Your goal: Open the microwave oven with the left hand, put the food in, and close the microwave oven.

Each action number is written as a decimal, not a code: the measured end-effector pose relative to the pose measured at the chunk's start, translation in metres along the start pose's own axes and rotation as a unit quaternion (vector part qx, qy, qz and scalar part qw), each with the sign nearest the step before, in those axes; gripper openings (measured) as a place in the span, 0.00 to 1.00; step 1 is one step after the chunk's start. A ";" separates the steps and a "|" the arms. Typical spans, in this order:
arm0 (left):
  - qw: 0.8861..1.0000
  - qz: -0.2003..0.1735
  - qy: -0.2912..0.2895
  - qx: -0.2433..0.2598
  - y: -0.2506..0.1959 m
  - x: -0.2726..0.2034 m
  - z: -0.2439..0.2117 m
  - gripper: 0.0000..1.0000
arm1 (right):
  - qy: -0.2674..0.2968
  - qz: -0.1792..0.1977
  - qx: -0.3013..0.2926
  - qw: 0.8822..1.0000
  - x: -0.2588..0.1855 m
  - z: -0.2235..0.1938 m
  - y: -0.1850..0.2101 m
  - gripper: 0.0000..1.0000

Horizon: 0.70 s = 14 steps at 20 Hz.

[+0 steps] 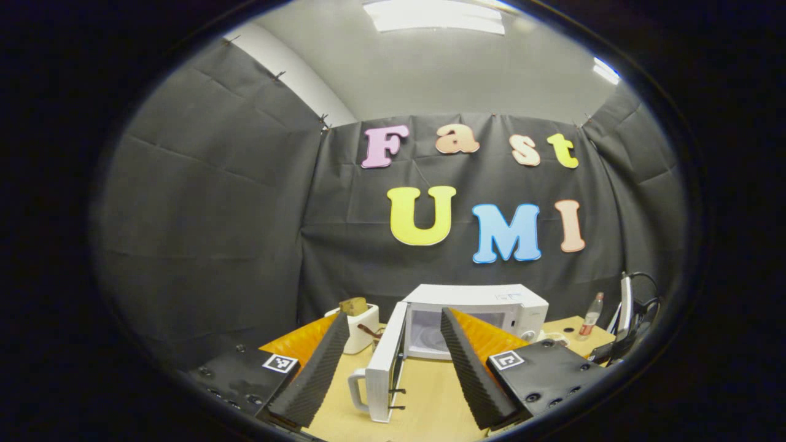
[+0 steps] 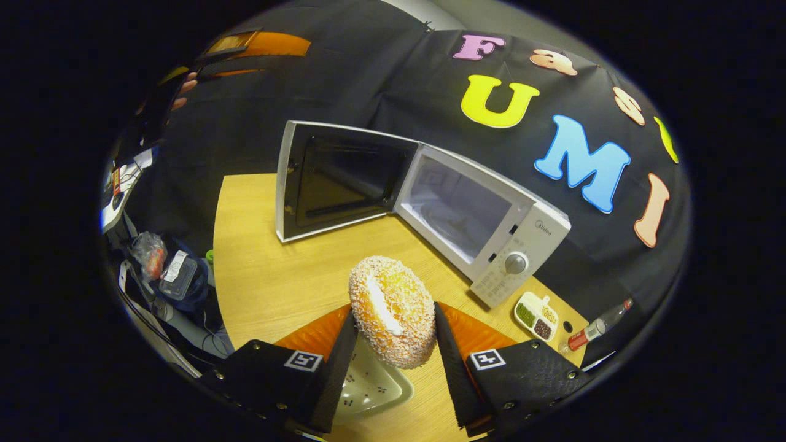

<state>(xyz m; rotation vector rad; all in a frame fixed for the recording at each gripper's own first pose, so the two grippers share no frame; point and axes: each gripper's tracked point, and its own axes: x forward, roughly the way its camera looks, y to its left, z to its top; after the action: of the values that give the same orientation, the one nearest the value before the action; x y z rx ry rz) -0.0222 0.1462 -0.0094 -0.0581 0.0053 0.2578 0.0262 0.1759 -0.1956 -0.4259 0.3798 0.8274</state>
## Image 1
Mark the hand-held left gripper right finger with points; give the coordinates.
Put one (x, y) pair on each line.
(476, 374)

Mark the white toaster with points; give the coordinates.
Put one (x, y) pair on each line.
(362, 331)

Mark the small ceiling light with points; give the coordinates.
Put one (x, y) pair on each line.
(606, 70)

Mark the brown bread slice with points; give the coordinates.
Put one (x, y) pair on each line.
(353, 306)

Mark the red label water bottle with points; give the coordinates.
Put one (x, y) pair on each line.
(591, 319)

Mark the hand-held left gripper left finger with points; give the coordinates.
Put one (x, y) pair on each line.
(310, 377)

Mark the white microwave oven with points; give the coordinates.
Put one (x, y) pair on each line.
(479, 298)

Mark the white divided bean dish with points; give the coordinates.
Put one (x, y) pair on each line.
(556, 339)

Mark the large ceiling light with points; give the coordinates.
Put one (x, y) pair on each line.
(433, 15)

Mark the black backdrop cloth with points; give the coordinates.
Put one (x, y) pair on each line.
(215, 215)

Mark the wooden spoon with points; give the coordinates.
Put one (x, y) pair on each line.
(368, 331)

